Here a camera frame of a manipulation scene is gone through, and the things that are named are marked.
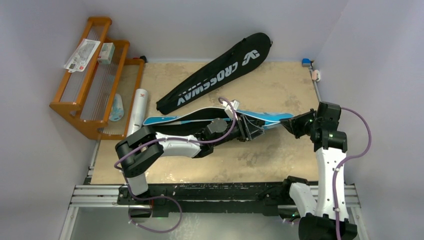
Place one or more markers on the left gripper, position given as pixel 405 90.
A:
pixel 247 131

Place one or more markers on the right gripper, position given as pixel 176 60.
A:
pixel 298 123

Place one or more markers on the blue racket bag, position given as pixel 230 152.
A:
pixel 265 116

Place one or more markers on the black Crossway racket bag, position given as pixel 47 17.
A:
pixel 241 59

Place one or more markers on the white shuttlecock tube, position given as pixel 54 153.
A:
pixel 138 111

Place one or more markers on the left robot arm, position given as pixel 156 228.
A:
pixel 139 151

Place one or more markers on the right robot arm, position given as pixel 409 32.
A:
pixel 326 216

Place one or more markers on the blue white wipes pack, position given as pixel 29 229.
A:
pixel 117 109

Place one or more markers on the blue clip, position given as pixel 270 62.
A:
pixel 306 63

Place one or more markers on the wooden shelf rack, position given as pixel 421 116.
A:
pixel 85 98

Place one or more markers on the small white green box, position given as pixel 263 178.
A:
pixel 106 53

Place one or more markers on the white plastic package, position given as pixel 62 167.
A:
pixel 82 56

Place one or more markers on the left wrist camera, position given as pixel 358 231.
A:
pixel 230 108

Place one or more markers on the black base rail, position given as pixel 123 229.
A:
pixel 266 198

